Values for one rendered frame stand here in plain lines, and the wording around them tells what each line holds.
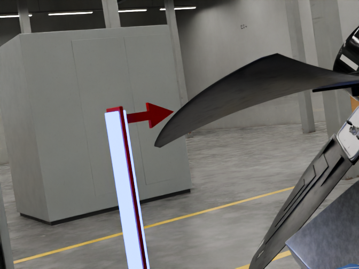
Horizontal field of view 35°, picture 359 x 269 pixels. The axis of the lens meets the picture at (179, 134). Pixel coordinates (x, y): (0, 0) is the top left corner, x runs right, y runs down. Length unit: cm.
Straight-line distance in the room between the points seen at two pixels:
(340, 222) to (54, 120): 625
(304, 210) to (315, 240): 14
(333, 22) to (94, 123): 309
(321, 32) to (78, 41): 290
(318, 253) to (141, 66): 674
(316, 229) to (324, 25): 640
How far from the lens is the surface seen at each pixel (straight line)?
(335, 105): 702
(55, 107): 685
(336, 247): 68
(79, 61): 701
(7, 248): 278
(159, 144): 67
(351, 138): 84
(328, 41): 702
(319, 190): 82
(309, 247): 69
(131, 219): 51
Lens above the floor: 119
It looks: 3 degrees down
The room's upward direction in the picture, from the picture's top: 8 degrees counter-clockwise
